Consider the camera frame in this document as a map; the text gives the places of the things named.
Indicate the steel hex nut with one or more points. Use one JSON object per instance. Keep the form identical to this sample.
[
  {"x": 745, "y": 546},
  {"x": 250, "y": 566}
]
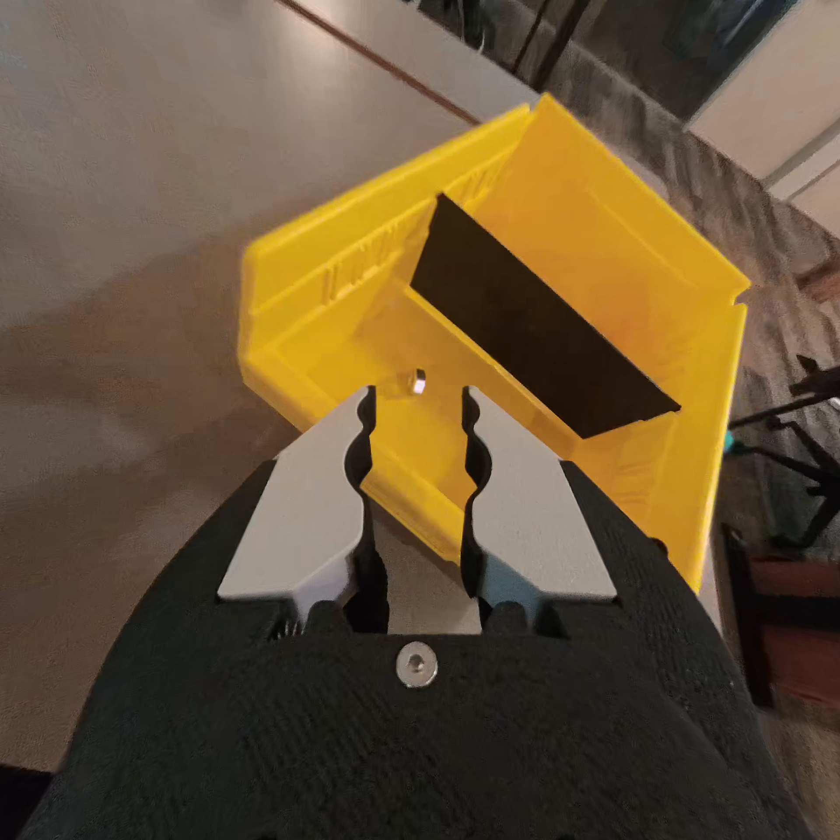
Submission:
[{"x": 418, "y": 382}]

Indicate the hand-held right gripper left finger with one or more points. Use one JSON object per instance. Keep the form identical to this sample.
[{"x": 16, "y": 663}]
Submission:
[{"x": 295, "y": 518}]

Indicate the yellow plastic bin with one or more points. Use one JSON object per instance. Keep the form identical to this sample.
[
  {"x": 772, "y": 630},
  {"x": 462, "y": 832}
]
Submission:
[{"x": 590, "y": 229}]

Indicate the black bin divider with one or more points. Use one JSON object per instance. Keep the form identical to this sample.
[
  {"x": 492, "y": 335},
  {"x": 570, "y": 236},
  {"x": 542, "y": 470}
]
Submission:
[{"x": 538, "y": 315}]

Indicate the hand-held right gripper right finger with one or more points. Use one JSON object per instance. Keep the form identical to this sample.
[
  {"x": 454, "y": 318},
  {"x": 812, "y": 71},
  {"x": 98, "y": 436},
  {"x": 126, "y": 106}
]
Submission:
[{"x": 544, "y": 525}]

